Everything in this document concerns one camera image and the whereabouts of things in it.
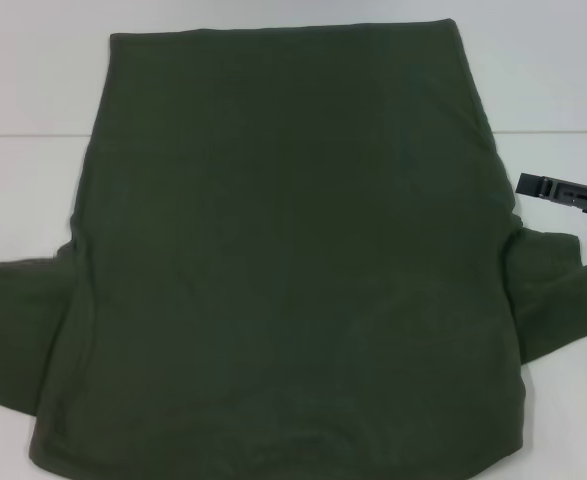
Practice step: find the dark green shirt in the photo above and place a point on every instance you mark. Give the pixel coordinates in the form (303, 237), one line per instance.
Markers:
(293, 225)

